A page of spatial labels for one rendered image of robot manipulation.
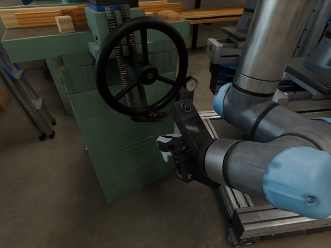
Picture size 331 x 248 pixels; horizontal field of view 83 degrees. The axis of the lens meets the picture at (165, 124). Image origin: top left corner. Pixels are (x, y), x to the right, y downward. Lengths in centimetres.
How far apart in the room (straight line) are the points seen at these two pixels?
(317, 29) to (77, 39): 80
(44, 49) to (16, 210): 99
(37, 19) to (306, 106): 87
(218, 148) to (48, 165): 138
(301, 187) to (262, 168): 4
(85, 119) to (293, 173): 69
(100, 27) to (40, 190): 110
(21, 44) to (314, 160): 68
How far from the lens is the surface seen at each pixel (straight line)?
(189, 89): 85
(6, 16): 85
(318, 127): 35
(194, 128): 36
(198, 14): 310
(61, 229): 124
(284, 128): 34
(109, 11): 57
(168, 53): 80
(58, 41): 68
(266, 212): 100
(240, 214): 97
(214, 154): 30
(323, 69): 68
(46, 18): 82
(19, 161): 171
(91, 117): 79
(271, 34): 33
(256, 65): 34
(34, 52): 68
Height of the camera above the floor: 103
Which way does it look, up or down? 38 degrees down
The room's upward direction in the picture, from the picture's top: straight up
